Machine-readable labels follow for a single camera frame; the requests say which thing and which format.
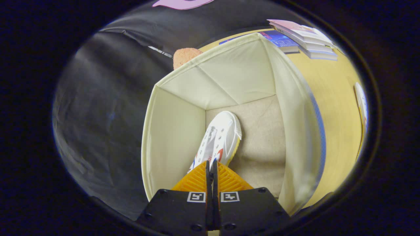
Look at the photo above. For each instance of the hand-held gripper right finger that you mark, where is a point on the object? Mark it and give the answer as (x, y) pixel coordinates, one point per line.
(246, 209)

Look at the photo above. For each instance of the pink round sponge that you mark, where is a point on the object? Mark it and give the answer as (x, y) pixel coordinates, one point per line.
(185, 56)

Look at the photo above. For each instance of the blue cover book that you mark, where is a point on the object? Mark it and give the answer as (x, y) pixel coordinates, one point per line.
(280, 39)

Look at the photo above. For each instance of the white spine book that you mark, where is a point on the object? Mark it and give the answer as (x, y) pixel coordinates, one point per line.
(320, 48)

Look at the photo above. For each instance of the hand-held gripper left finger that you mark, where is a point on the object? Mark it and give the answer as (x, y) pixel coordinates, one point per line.
(183, 209)

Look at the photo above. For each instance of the beige fabric storage box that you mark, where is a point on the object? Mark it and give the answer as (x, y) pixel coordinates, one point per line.
(174, 131)

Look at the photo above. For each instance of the light blue spine book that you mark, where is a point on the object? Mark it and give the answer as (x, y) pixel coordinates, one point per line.
(323, 55)

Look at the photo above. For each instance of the white canvas shoe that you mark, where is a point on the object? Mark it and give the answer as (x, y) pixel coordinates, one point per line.
(361, 108)
(223, 134)

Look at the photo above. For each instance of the pink cover book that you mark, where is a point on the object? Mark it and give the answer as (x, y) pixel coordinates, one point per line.
(295, 30)

